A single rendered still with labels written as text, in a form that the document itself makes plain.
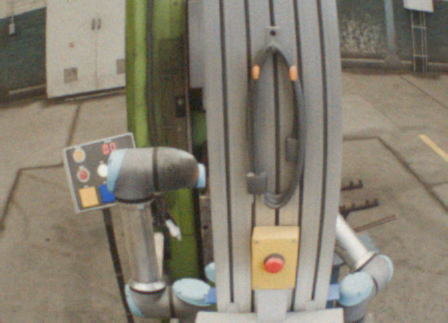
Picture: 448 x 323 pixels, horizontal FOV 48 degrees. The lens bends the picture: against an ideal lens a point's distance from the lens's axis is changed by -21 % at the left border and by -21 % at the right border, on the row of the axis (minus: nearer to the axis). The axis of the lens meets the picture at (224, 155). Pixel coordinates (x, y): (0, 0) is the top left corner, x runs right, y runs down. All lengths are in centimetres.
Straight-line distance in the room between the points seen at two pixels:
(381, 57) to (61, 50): 505
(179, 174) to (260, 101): 54
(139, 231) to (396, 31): 808
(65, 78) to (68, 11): 102
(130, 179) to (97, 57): 628
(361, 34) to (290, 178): 803
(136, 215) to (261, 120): 62
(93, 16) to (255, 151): 673
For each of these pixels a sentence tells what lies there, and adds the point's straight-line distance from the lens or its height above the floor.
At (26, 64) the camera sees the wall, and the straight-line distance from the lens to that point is 864.
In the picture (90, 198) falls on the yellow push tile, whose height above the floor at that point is 100.
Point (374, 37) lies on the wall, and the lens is 922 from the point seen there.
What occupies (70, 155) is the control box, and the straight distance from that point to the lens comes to 248.
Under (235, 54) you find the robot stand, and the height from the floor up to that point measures 179.
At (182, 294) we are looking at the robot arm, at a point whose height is 105.
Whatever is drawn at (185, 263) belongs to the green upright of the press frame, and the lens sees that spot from 301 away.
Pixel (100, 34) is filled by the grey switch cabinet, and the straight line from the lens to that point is 775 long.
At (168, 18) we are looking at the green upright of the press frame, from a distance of 260.
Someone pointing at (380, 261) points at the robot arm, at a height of 104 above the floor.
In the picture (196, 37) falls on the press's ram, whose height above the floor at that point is 159.
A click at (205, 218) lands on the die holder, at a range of 266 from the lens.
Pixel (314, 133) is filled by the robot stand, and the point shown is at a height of 165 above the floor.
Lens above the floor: 201
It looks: 21 degrees down
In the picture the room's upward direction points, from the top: 2 degrees counter-clockwise
